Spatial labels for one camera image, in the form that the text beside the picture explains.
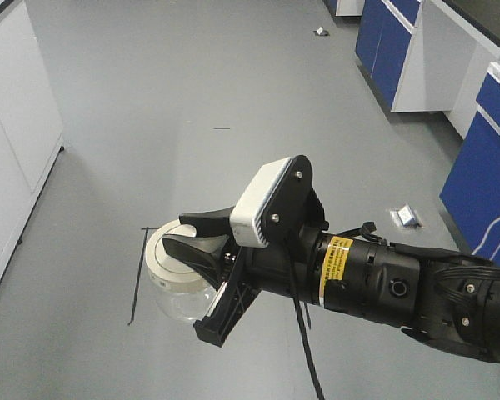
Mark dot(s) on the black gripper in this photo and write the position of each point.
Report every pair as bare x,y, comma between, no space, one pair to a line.
286,267

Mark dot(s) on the glass jar with white lid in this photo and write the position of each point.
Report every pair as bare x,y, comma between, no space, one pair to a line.
181,293

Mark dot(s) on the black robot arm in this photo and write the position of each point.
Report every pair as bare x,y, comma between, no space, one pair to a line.
444,299

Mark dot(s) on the white cabinet at left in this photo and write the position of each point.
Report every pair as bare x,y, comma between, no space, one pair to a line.
31,128

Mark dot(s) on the crumpled paper scrap far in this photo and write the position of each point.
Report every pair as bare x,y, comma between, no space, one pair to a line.
321,32

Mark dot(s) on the blue lab cabinet right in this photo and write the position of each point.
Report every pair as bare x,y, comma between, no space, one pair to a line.
443,56

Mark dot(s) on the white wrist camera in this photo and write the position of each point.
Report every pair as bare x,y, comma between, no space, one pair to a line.
272,202

